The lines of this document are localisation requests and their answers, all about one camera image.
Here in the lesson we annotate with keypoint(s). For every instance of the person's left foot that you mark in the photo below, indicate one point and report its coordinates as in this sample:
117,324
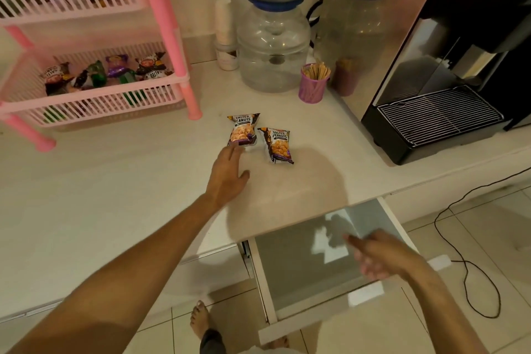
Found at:
200,318

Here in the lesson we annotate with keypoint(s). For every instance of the purple mesh cup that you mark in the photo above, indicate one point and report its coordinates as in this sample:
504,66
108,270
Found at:
313,88

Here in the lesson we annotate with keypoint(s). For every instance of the person's left hand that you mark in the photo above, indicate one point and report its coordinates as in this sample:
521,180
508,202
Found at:
224,181

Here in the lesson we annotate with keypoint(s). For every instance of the dark brown snack packet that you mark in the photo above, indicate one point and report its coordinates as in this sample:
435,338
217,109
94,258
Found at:
56,75
151,65

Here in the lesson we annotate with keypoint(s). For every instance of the grey trouser leg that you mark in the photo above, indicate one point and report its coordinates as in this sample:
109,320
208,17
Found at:
212,342

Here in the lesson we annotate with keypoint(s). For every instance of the person's left forearm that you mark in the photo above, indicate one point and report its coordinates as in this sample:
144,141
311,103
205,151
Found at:
124,275

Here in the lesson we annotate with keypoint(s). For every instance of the person's foot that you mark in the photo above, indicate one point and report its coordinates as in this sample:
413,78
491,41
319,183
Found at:
280,342
200,318

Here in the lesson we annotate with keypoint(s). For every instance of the purple snack packet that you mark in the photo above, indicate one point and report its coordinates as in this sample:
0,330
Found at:
118,66

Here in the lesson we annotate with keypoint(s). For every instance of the clear plastic water dispenser jug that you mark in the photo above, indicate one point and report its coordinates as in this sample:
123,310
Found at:
273,51

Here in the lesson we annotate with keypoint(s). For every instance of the pink plastic tiered rack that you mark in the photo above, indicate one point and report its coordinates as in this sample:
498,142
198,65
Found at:
166,26

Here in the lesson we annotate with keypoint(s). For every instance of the orange peanut snack packet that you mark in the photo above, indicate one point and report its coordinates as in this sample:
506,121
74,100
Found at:
242,129
278,145

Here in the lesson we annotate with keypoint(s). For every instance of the black and green snack packet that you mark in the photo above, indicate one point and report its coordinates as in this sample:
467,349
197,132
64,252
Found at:
94,75

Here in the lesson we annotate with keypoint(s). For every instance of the person's left thumb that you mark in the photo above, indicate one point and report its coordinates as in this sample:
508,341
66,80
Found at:
242,179

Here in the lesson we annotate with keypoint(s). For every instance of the person's right hand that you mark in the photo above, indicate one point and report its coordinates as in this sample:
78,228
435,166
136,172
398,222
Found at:
394,258

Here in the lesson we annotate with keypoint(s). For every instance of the open white drawer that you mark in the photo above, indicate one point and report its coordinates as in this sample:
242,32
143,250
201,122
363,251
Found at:
298,258

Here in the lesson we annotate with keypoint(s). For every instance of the person's right fingers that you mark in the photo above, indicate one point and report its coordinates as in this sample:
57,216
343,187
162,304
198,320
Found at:
367,258

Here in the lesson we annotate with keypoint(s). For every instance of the white slim bottle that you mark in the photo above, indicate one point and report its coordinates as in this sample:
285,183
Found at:
225,34

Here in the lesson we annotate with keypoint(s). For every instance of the person's right forearm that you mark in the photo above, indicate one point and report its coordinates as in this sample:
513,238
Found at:
444,312

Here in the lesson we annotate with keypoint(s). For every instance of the person's right foot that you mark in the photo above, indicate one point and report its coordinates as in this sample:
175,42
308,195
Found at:
280,342

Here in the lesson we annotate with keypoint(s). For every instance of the white counter cabinet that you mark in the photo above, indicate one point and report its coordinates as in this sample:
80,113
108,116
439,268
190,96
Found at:
215,270

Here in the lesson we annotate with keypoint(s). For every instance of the black and steel coffee machine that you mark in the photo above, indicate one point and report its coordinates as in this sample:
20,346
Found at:
435,55

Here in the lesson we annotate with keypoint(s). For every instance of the metal drip tray grate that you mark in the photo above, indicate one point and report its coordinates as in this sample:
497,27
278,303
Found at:
439,115

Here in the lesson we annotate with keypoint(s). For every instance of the bundle of wooden stir sticks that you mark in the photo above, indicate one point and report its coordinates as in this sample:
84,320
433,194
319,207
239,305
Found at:
317,70

